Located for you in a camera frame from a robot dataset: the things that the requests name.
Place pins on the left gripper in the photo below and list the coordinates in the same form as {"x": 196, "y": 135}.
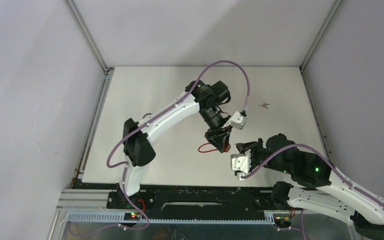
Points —
{"x": 219, "y": 141}

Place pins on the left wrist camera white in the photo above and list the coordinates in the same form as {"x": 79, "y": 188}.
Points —
{"x": 238, "y": 120}

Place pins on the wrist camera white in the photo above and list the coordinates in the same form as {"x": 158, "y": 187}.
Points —
{"x": 241, "y": 164}
{"x": 238, "y": 120}

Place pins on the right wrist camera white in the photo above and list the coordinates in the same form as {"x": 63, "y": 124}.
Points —
{"x": 241, "y": 164}

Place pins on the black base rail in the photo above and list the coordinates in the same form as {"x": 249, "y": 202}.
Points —
{"x": 199, "y": 203}

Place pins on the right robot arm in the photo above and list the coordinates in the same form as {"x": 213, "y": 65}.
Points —
{"x": 314, "y": 183}

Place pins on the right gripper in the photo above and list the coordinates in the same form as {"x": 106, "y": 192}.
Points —
{"x": 242, "y": 148}

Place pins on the red cable lock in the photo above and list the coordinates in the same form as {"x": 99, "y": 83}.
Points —
{"x": 204, "y": 148}

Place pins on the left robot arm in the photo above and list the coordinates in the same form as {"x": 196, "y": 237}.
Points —
{"x": 204, "y": 99}

